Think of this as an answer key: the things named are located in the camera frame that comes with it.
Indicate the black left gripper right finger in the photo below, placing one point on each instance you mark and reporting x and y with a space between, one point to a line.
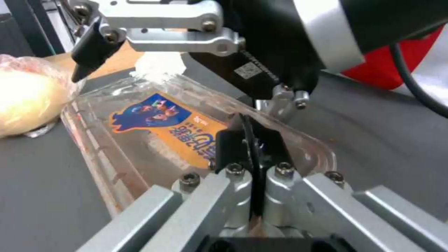
315 199

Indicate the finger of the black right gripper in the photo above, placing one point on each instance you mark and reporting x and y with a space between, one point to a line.
157 18
281 102

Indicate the yellowish plastic-wrapped trash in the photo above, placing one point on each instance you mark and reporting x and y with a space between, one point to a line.
28 97

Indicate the dark chair frame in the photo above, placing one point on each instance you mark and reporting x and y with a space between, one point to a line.
38 23

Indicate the clear plastic bag orange label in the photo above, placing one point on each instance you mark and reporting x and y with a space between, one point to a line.
147 120

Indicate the red object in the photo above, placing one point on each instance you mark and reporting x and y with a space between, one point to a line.
378 71

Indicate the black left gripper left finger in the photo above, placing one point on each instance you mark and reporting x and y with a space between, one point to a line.
196 199

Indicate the white crumpled tissue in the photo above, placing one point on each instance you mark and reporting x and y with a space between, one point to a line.
159 65

